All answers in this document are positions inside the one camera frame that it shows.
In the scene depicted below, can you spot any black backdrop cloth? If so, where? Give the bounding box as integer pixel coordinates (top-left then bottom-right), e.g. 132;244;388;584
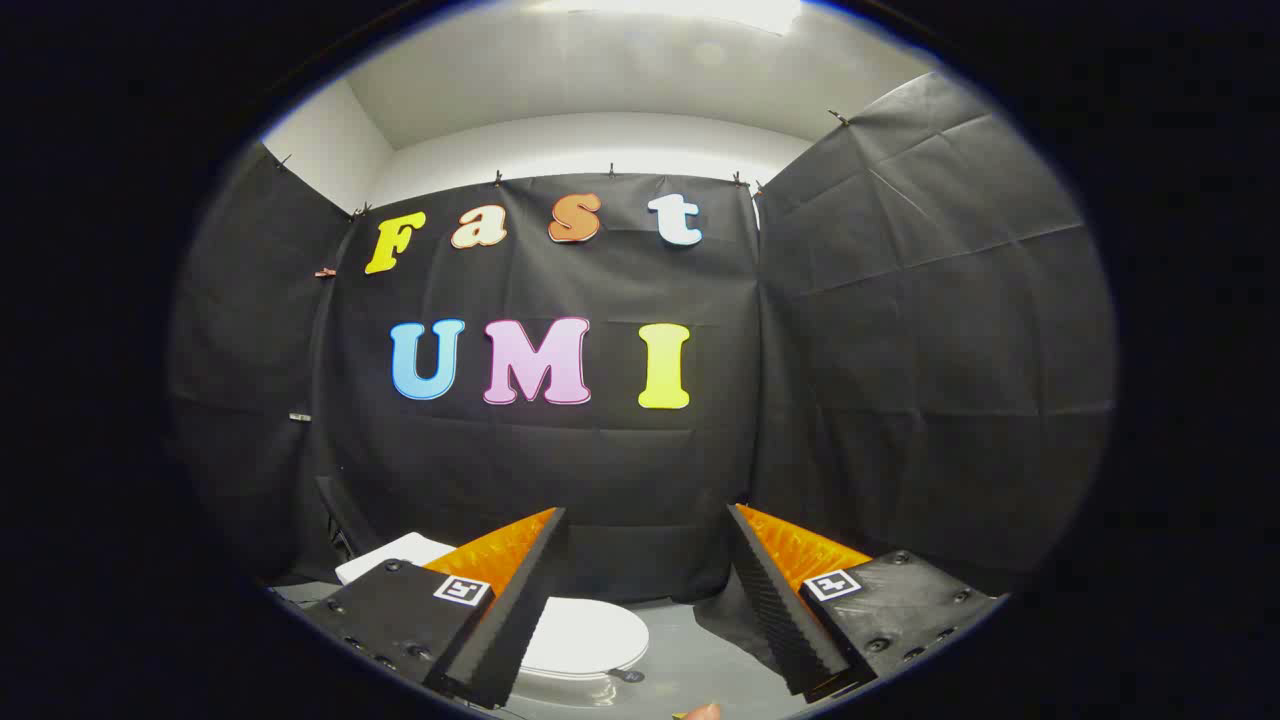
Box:
168;70;1119;606

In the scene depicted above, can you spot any white toilet tank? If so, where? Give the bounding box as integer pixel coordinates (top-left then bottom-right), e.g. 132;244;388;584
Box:
335;532;456;586

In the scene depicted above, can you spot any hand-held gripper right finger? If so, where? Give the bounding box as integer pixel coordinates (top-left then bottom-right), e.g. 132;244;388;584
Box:
725;503;1006;704

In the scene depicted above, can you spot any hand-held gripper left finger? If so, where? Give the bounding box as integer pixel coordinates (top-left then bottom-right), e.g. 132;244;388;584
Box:
300;506;569;711

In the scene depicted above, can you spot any black thin stand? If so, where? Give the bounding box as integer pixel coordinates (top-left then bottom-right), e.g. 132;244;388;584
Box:
316;476;361;561

